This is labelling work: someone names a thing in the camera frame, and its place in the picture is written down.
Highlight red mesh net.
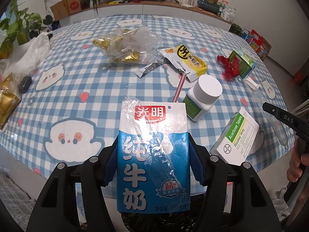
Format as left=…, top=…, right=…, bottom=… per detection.
left=217, top=55, right=240, bottom=81

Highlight blue white milk carton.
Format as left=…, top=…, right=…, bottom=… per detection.
left=117, top=97, right=191, bottom=214

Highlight yellow snack packet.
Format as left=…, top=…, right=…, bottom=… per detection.
left=159, top=44, right=207, bottom=83

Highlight clear bag with gold ribbons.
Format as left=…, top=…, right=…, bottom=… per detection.
left=93, top=26, right=162, bottom=64

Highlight person right hand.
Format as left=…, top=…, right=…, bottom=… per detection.
left=286, top=139, right=309, bottom=182

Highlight white green medicine box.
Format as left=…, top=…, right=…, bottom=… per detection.
left=211, top=107, right=259, bottom=165

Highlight green teal carton box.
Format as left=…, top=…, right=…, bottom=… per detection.
left=229, top=47, right=257, bottom=79

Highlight colourful boxes on floor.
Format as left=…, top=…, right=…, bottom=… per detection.
left=241, top=29, right=272, bottom=61

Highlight white pill bottle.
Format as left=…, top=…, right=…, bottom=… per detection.
left=183, top=74, right=223, bottom=122

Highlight blue checkered cartoon tablecloth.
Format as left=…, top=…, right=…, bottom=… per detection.
left=1, top=15, right=294, bottom=177

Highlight small floor potted plant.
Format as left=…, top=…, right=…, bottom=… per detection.
left=229, top=23, right=243, bottom=37

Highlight gold foil bag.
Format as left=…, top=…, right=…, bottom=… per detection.
left=0, top=73, right=21, bottom=129

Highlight pink drinking straw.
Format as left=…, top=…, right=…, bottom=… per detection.
left=172, top=73, right=186, bottom=103

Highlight black oval remote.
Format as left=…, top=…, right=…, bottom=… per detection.
left=18, top=75, right=32, bottom=93

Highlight white tissue pack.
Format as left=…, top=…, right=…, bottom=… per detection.
left=221, top=7, right=237, bottom=23

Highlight blue bonsai planter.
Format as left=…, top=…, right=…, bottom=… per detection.
left=197, top=0, right=223, bottom=16

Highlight white plastic bag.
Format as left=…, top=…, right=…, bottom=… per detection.
left=1, top=32, right=50, bottom=78

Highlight grey foil wrapper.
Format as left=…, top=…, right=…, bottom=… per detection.
left=135, top=62, right=163, bottom=78

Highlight white tv cabinet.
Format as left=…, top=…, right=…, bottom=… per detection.
left=60, top=1, right=232, bottom=31

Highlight green leafy potted plant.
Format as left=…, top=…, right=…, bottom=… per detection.
left=1, top=0, right=53, bottom=59

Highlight brown cardboard box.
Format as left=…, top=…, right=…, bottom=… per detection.
left=50, top=0, right=70, bottom=21

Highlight red printed cardboard box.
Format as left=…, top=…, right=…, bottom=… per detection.
left=66, top=0, right=81, bottom=15

